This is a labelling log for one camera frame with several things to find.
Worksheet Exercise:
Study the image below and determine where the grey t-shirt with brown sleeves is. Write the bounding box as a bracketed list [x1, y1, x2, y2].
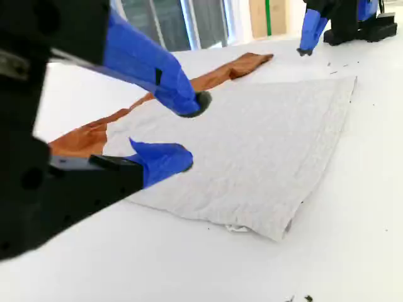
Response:
[48, 52, 358, 243]

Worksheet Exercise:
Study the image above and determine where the glass window with white frame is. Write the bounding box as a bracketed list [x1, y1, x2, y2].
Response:
[121, 0, 236, 53]

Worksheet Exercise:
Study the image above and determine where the brown cardboard box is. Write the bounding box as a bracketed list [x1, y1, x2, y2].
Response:
[248, 0, 288, 40]

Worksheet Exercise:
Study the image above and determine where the green pole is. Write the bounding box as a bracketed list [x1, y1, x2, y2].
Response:
[264, 0, 273, 36]

